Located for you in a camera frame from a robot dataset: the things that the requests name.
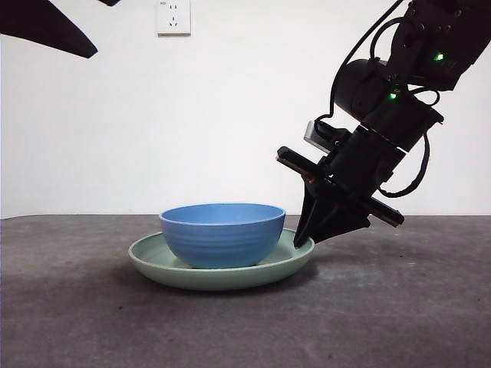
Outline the green round plate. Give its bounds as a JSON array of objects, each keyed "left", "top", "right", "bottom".
[{"left": 128, "top": 228, "right": 316, "bottom": 291}]

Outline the blue ribbed bowl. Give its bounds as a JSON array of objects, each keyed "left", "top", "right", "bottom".
[{"left": 159, "top": 202, "right": 287, "bottom": 269}]

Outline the white wall socket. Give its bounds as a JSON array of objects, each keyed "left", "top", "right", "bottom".
[{"left": 156, "top": 0, "right": 192, "bottom": 38}]

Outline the long black camera cable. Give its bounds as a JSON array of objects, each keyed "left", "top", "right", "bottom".
[{"left": 316, "top": 0, "right": 406, "bottom": 127}]

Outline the black looped wrist cable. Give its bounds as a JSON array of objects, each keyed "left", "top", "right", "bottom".
[{"left": 377, "top": 87, "right": 441, "bottom": 199}]

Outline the short black curved cable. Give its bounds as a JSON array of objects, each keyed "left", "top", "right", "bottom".
[{"left": 369, "top": 17, "right": 404, "bottom": 62}]

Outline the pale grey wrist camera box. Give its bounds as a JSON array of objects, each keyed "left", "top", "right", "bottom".
[{"left": 302, "top": 120, "right": 348, "bottom": 154}]

